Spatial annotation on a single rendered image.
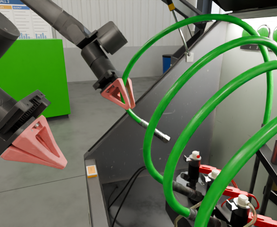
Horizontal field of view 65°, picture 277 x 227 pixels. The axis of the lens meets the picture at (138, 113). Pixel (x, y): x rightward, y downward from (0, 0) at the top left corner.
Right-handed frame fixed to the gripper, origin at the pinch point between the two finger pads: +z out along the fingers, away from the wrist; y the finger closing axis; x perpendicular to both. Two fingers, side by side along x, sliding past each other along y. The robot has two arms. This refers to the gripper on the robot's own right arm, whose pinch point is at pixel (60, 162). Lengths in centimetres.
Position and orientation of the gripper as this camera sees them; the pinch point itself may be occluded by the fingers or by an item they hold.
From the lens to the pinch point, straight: 33.9
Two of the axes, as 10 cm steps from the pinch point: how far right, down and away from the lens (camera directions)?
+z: 6.9, 6.6, 2.8
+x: -0.5, -3.4, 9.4
